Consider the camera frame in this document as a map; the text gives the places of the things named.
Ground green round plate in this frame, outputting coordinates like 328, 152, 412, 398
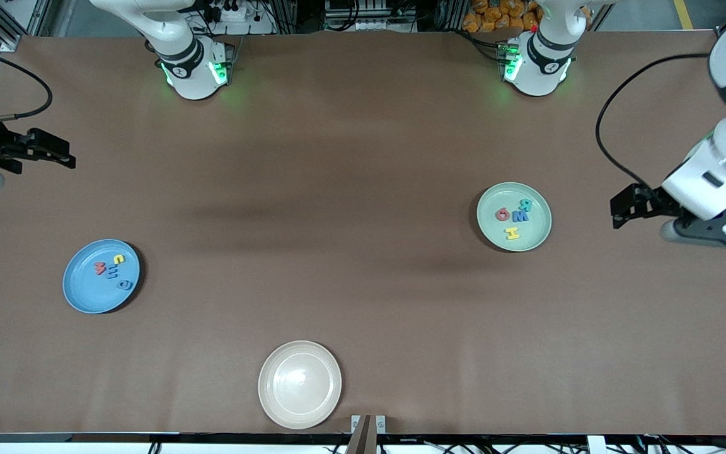
476, 182, 553, 253

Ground blue round plate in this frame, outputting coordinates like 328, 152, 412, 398
62, 238, 141, 315

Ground white power strip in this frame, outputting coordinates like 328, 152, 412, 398
207, 0, 258, 23

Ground pile of orange objects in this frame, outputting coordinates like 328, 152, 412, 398
462, 0, 540, 33

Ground brown table mat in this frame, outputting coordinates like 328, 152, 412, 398
0, 30, 726, 436

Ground beige round plate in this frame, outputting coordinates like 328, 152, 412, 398
258, 340, 343, 431

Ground brown pole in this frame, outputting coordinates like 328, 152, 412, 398
345, 414, 373, 454

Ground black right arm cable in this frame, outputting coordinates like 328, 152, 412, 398
0, 49, 54, 122

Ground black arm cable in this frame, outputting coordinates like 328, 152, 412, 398
595, 52, 712, 190
0, 49, 54, 122

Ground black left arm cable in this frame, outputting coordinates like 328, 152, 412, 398
595, 52, 712, 190

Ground aluminium frame profile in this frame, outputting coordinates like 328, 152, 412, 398
0, 0, 55, 52

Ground black base cable bundle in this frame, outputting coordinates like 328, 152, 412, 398
458, 28, 509, 64

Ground metal table edge bracket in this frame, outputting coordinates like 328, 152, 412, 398
351, 414, 386, 434

